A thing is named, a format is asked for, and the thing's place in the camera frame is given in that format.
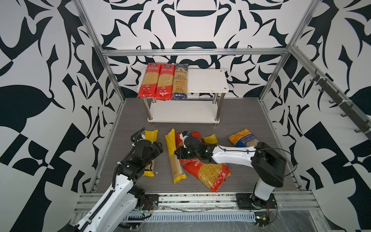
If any red fusilli bag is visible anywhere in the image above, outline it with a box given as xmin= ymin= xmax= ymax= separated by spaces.
xmin=175 ymin=133 xmax=203 ymax=161
xmin=184 ymin=160 xmax=231 ymax=192

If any small yellow pasta package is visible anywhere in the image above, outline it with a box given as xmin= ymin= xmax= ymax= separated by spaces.
xmin=203 ymin=134 xmax=218 ymax=145

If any yellow pastatime spaghetti package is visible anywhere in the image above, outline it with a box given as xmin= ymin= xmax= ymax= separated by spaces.
xmin=165 ymin=129 xmax=187 ymax=184

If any orange blue pasta bag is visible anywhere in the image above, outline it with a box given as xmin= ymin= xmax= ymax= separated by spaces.
xmin=229 ymin=128 xmax=259 ymax=148

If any orange blue spaghetti package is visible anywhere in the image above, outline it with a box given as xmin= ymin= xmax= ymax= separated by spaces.
xmin=171 ymin=64 xmax=188 ymax=100

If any red spaghetti package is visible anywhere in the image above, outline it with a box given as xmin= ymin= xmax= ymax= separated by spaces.
xmin=138 ymin=63 xmax=161 ymax=98
xmin=154 ymin=64 xmax=175 ymax=101

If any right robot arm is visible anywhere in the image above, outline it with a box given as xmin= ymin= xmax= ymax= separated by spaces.
xmin=174 ymin=134 xmax=287 ymax=202

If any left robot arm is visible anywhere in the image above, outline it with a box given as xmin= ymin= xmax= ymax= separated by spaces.
xmin=60 ymin=139 xmax=163 ymax=232

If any white two-tier shelf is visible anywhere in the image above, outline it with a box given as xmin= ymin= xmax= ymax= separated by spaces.
xmin=143 ymin=69 xmax=229 ymax=126

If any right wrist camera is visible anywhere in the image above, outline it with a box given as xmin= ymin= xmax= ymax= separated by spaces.
xmin=181 ymin=131 xmax=191 ymax=138

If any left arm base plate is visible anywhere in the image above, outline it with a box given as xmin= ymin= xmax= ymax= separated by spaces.
xmin=139 ymin=194 xmax=159 ymax=211

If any white cable duct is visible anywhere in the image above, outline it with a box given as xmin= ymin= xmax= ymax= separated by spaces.
xmin=122 ymin=212 xmax=256 ymax=223

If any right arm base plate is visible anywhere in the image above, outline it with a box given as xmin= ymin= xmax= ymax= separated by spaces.
xmin=235 ymin=193 xmax=277 ymax=210

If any aluminium front rail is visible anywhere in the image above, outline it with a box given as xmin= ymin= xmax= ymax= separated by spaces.
xmin=74 ymin=191 xmax=320 ymax=213

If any aluminium cage frame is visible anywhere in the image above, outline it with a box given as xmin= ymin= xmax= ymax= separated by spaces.
xmin=72 ymin=0 xmax=371 ymax=192

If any wall hook rail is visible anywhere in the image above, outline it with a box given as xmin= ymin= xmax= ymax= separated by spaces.
xmin=311 ymin=69 xmax=371 ymax=140

